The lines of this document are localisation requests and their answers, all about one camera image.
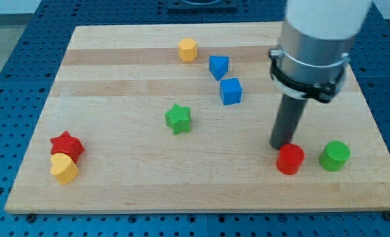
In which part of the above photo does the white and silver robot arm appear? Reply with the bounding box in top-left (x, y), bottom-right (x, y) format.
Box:
top-left (269, 0), bottom-right (372, 103)

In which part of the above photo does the green star block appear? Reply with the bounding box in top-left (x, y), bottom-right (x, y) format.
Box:
top-left (165, 103), bottom-right (191, 135)

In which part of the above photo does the red star block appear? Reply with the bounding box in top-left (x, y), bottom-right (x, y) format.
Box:
top-left (50, 130), bottom-right (85, 164)

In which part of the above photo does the wooden board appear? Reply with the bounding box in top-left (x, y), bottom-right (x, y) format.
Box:
top-left (5, 22), bottom-right (390, 214)

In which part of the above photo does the blue cube block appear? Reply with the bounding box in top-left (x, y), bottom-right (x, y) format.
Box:
top-left (219, 78), bottom-right (242, 105)

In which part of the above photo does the blue triangle block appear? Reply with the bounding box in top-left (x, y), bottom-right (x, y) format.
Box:
top-left (209, 55), bottom-right (229, 81)

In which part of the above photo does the yellow hexagon block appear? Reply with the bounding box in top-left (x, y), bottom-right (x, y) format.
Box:
top-left (178, 38), bottom-right (198, 62)

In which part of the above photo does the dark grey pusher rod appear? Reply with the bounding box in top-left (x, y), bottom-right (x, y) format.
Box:
top-left (269, 94), bottom-right (308, 150)

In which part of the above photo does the red cylinder block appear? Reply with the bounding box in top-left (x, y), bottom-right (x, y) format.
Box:
top-left (276, 144), bottom-right (305, 175)

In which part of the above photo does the yellow heart block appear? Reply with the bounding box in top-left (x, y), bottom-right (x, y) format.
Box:
top-left (50, 153), bottom-right (79, 185)

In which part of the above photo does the green cylinder block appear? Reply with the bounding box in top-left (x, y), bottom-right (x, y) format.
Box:
top-left (319, 140), bottom-right (350, 172)

